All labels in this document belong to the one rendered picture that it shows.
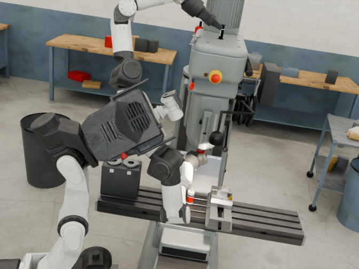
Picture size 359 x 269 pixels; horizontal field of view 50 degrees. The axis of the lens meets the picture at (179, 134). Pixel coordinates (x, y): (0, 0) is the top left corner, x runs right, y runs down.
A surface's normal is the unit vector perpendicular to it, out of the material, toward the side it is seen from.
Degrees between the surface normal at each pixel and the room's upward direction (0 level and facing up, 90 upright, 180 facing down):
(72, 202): 90
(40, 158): 94
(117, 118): 74
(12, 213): 0
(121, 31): 61
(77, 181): 90
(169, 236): 0
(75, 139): 90
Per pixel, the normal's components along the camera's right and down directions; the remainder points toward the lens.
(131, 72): 0.44, -0.07
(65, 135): 0.18, 0.43
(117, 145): -0.26, 0.10
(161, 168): -0.36, 0.32
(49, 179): 0.44, 0.48
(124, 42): 0.22, -0.05
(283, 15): -0.10, 0.41
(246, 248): 0.14, -0.90
